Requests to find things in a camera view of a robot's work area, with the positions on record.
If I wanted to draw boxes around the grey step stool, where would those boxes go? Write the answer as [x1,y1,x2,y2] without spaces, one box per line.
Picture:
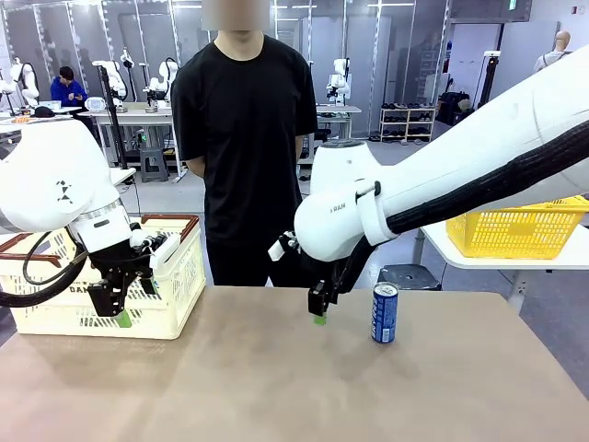
[140,146,169,183]

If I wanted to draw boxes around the cream shopping basket brown handles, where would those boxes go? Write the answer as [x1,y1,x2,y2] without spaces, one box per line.
[0,214,207,342]

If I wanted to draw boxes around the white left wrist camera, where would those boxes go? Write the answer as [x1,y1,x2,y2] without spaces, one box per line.
[130,223,180,271]

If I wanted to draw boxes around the white side table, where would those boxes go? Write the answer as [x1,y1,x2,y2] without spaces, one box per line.
[421,220,589,300]

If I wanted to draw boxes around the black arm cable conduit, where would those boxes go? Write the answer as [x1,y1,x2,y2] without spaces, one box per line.
[330,137,589,296]
[0,229,93,308]

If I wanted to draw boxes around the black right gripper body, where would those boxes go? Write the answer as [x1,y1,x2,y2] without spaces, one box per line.
[323,261,356,301]

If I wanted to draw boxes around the white shoe rack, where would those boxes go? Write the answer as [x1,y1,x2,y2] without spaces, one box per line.
[379,106,436,143]

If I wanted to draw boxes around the black tripod pole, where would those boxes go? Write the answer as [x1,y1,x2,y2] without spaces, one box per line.
[98,66,130,169]

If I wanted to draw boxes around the person in black clothes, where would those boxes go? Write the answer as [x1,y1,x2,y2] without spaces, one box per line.
[170,0,318,287]

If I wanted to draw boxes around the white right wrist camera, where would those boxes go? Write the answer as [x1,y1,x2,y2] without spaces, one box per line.
[268,231,300,263]

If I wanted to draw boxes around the mannequin with apron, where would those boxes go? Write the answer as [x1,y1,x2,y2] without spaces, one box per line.
[533,30,574,73]

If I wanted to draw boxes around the black stand with white light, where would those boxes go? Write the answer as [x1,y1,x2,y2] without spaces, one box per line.
[476,51,502,110]

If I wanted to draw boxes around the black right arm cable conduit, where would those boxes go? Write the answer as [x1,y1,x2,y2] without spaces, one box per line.
[330,137,589,296]

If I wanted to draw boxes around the black bag pile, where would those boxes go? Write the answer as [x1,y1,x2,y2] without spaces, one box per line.
[436,91,475,128]

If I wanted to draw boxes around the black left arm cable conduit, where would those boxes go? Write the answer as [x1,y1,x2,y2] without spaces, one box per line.
[0,229,93,308]

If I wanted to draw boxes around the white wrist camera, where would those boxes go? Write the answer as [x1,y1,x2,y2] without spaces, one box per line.
[130,223,180,271]
[268,231,300,263]

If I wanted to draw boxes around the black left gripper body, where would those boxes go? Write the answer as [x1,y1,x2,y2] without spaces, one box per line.
[86,240,154,297]

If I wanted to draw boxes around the yellow plastic basket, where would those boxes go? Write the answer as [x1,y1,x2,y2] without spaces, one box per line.
[445,195,589,260]

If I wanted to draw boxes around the white background work table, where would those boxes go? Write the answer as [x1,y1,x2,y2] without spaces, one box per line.
[87,103,180,177]

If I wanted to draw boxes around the blue drink can white text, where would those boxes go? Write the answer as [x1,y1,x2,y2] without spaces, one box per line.
[371,282,399,344]

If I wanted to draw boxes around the seated person blue hoodie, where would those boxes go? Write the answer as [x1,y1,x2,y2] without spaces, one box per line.
[49,65,88,108]

